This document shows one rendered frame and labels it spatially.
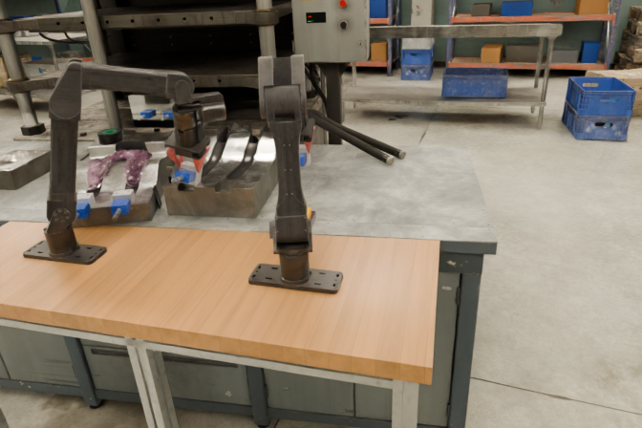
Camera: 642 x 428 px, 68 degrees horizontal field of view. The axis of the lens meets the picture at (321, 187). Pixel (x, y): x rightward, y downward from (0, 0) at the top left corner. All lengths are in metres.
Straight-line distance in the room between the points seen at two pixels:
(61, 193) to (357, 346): 0.76
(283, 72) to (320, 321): 0.50
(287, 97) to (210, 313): 0.45
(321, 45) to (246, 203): 0.92
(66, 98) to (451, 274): 1.02
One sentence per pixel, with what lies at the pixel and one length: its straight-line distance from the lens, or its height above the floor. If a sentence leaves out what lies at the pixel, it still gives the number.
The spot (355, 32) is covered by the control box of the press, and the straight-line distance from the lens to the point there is 2.01.
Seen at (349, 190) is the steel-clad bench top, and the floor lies 0.80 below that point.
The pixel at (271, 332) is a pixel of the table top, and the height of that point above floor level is 0.80.
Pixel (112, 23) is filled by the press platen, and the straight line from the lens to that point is 2.29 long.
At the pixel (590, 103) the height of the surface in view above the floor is 0.32.
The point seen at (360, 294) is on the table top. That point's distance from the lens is 1.02.
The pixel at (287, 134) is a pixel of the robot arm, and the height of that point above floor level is 1.12.
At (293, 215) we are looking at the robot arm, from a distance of 0.99.
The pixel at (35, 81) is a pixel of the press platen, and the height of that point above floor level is 1.03.
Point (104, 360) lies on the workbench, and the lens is 1.90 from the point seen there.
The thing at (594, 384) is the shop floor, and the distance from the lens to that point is 2.13.
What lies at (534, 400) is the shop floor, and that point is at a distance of 2.00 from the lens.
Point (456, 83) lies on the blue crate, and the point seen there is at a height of 0.39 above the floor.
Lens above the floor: 1.40
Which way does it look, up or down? 24 degrees down
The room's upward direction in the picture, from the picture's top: 3 degrees counter-clockwise
